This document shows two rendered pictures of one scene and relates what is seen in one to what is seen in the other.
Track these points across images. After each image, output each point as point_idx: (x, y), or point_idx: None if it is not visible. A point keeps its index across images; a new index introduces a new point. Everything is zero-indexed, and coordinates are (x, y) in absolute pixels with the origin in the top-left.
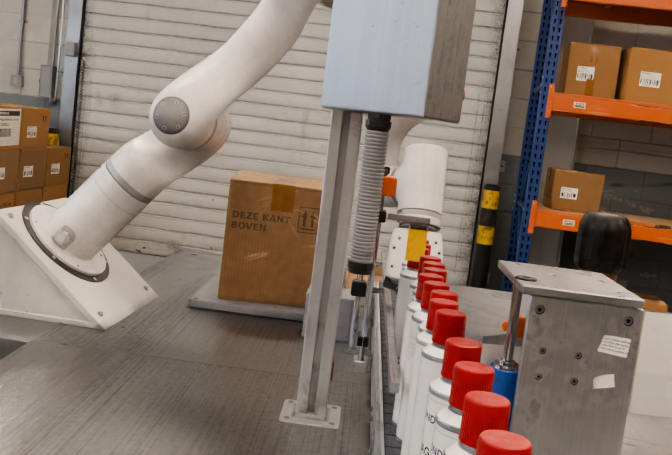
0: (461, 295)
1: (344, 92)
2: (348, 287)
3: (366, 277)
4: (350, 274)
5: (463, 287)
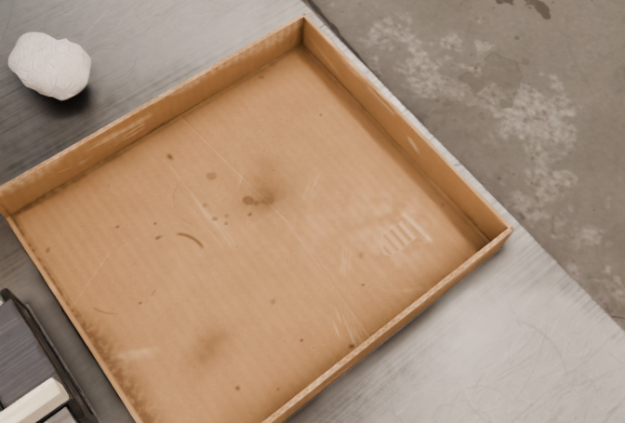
0: (448, 418)
1: None
2: (81, 182)
3: (290, 112)
4: (271, 69)
5: (587, 334)
